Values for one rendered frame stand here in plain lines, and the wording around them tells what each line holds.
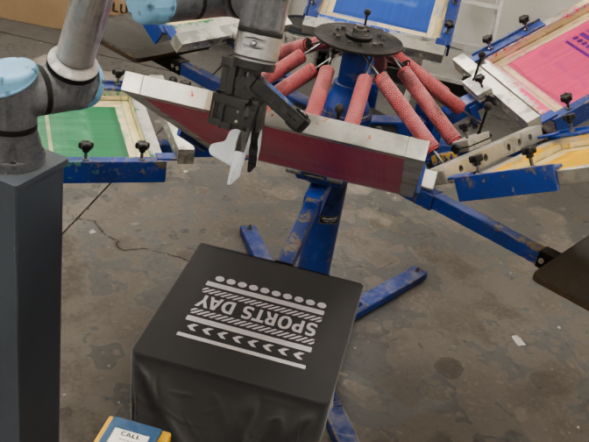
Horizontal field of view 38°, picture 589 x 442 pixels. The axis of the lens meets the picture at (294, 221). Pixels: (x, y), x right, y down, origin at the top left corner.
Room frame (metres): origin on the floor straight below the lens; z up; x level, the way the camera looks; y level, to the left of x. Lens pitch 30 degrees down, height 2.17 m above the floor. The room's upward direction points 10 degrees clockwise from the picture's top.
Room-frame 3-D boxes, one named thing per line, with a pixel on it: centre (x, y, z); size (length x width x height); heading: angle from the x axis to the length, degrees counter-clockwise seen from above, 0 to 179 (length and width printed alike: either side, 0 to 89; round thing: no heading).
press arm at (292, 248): (2.13, -0.02, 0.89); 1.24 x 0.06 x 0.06; 172
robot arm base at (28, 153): (1.73, 0.67, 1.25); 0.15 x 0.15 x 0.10
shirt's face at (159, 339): (1.64, 0.05, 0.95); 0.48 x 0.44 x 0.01; 172
